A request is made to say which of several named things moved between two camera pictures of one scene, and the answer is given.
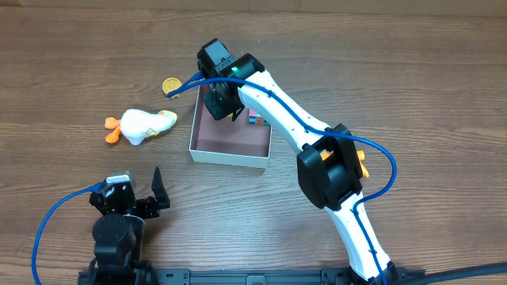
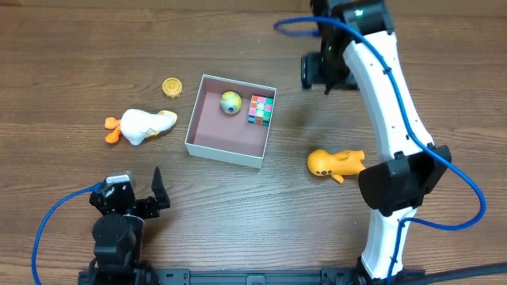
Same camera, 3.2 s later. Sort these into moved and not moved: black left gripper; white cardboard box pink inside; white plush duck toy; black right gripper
Moved: black right gripper
Not moved: white plush duck toy; black left gripper; white cardboard box pink inside
